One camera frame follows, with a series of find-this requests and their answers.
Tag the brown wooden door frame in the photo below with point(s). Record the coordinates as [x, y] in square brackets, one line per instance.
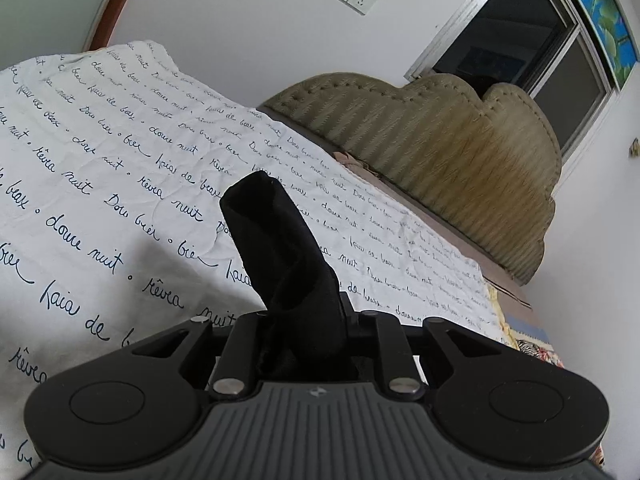
[104, 24]

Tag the black pants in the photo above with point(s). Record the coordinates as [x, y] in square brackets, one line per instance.
[303, 337]

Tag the olive tufted headboard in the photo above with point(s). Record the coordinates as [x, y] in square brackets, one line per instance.
[484, 163]

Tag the blue floral wall picture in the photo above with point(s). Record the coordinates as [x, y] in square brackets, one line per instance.
[610, 25]

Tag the white bedsheet with blue script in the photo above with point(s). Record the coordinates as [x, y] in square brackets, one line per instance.
[113, 164]

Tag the aluminium framed window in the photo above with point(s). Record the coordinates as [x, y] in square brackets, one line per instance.
[544, 47]

